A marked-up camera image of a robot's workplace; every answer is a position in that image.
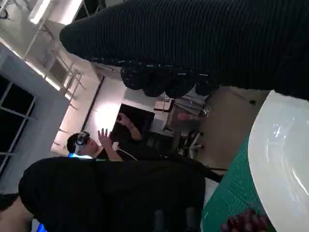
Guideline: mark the black office chair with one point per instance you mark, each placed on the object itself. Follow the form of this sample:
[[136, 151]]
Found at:
[[159, 143]]

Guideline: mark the person wearing headset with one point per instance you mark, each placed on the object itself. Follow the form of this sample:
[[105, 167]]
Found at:
[[96, 147]]

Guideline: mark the person in black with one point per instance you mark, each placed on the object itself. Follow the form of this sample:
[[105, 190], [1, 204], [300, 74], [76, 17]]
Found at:
[[96, 198]]

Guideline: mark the white headset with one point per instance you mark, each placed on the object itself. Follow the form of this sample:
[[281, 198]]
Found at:
[[80, 140]]

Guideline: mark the green cutting mat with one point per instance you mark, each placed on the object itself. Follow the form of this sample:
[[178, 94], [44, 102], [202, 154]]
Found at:
[[227, 191]]

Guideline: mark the white plate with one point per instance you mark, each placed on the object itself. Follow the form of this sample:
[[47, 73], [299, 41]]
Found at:
[[277, 154]]

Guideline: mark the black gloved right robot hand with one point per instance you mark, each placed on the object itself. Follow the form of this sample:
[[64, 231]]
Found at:
[[183, 41]]

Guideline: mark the dark window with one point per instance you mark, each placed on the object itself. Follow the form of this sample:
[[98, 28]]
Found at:
[[14, 116]]

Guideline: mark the black monitor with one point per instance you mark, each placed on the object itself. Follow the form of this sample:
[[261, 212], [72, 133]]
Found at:
[[142, 118]]

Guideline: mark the ceiling light strip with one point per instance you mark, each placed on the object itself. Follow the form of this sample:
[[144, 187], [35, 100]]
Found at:
[[42, 10]]

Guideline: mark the red toy grapes bunch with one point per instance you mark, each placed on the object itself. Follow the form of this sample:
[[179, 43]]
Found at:
[[243, 222]]

